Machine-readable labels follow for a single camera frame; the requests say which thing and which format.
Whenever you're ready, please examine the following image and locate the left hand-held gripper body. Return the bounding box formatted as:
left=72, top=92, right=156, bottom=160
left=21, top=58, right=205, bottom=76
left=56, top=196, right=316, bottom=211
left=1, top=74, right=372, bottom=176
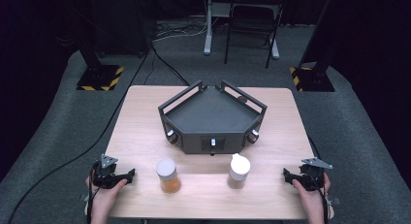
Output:
left=91, top=154, right=122, bottom=190

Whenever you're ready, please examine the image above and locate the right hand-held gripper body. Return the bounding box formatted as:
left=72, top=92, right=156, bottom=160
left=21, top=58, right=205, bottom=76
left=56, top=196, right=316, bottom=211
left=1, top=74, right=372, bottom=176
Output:
left=299, top=156, right=333, bottom=192

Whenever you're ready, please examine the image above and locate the orange spice jar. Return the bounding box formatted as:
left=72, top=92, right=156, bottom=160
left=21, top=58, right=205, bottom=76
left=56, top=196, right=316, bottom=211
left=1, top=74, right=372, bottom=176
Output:
left=155, top=158, right=182, bottom=194

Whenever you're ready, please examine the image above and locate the white tabbed-lid spice jar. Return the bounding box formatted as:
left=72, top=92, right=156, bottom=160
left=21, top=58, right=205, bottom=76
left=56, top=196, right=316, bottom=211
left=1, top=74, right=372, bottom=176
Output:
left=227, top=152, right=252, bottom=190

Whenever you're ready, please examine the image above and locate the dark grey corner shelf rack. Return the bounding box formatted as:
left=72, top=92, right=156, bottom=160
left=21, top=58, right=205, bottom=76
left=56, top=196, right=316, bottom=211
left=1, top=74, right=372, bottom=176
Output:
left=157, top=79, right=269, bottom=156

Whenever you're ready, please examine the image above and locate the person's left hand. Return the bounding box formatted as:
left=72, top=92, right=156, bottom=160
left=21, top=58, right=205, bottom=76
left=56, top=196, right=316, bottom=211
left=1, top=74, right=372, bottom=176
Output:
left=85, top=176, right=129, bottom=215

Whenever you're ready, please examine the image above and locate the person's right hand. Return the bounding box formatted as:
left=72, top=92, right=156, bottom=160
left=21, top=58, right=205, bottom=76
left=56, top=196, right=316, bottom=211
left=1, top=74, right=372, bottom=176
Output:
left=292, top=173, right=332, bottom=215

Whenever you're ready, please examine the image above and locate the black stand with striped base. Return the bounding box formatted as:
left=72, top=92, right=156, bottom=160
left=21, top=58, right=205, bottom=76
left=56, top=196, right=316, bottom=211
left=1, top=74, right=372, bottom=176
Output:
left=66, top=0, right=125, bottom=92
left=289, top=0, right=336, bottom=93

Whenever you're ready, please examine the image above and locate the black case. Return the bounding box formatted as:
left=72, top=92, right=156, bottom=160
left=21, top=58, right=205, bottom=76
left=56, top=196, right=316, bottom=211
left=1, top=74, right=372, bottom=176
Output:
left=91, top=0, right=158, bottom=58

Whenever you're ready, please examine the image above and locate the black folding chair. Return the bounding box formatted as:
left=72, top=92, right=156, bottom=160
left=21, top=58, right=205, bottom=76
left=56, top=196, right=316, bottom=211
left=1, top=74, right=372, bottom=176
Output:
left=224, top=0, right=286, bottom=70

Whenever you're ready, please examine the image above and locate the right hand-held gripper black cable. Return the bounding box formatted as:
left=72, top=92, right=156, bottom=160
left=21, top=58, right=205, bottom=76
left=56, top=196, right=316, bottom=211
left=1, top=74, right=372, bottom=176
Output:
left=306, top=170, right=330, bottom=224

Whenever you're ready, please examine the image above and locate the hand-held gripper black cable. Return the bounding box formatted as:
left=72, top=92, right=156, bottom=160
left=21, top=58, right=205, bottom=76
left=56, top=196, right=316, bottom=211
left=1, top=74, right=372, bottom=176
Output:
left=306, top=170, right=330, bottom=224
left=85, top=160, right=100, bottom=224

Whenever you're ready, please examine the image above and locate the left hand-held gripper black cable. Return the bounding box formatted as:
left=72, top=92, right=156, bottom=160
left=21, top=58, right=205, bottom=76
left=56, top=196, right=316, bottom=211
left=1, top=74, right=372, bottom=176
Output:
left=85, top=160, right=100, bottom=224

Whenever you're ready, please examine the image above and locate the long black floor cable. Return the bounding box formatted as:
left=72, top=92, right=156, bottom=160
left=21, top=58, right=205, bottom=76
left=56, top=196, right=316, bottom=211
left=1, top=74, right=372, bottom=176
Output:
left=8, top=44, right=155, bottom=224

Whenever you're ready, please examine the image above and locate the short black floor cable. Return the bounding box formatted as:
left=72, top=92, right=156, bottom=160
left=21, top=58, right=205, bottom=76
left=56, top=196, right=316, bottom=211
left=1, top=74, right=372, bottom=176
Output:
left=143, top=44, right=191, bottom=86

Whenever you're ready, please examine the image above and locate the bundle of floor cables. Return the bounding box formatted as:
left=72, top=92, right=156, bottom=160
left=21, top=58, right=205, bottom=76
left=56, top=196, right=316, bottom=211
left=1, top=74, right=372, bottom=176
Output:
left=152, top=19, right=208, bottom=44

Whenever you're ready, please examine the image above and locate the white desk frame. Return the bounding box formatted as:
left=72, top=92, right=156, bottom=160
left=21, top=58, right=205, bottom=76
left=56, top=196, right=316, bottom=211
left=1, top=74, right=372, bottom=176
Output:
left=203, top=0, right=281, bottom=60

